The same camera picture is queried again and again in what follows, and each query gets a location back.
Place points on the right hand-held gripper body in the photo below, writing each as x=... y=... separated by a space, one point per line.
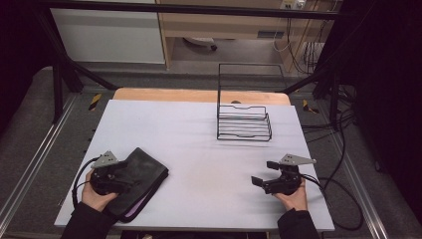
x=286 y=182

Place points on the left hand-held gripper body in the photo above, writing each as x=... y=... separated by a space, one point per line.
x=105 y=159

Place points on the dark cloth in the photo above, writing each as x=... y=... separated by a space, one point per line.
x=147 y=174

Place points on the person's right hand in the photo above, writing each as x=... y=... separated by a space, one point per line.
x=296 y=200

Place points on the person's left hand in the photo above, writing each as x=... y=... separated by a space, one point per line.
x=94 y=200

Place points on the yellow black striped tape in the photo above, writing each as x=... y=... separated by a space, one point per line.
x=309 y=107
x=95 y=102

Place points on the white table cover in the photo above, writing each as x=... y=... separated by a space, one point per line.
x=185 y=149

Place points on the black metal stand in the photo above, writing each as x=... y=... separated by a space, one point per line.
x=58 y=76
x=333 y=86

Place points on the white cabinet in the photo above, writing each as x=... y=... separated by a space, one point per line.
x=109 y=36

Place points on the chair base with caster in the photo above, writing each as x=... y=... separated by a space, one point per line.
x=202 y=42

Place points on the wooden desk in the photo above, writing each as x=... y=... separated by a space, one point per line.
x=225 y=28

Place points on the white power strip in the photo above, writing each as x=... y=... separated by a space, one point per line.
x=292 y=4

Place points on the aluminium floor rail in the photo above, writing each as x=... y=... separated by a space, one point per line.
x=33 y=159
x=361 y=189

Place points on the black metal frame bar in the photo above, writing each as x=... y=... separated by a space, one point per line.
x=199 y=9

